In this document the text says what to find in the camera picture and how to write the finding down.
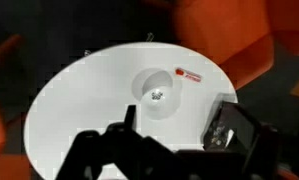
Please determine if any orange chair behind robot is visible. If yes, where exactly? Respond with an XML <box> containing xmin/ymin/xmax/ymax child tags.
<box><xmin>0</xmin><ymin>34</ymin><xmax>31</xmax><ymax>180</ymax></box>

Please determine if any white bowl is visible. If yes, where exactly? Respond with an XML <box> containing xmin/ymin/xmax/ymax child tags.
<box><xmin>132</xmin><ymin>68</ymin><xmax>182</xmax><ymax>120</ymax></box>

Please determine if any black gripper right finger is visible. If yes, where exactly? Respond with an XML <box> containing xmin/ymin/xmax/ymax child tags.
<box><xmin>202</xmin><ymin>101</ymin><xmax>260</xmax><ymax>153</ymax></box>

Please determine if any round white table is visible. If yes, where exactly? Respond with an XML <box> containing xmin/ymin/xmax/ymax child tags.
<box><xmin>24</xmin><ymin>42</ymin><xmax>238</xmax><ymax>180</ymax></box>

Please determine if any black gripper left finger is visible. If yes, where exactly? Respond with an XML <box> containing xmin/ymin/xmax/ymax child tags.
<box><xmin>55</xmin><ymin>130</ymin><xmax>102</xmax><ymax>180</ymax></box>

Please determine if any orange chair right of table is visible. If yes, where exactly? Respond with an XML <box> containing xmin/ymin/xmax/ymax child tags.
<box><xmin>172</xmin><ymin>0</ymin><xmax>299</xmax><ymax>89</ymax></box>

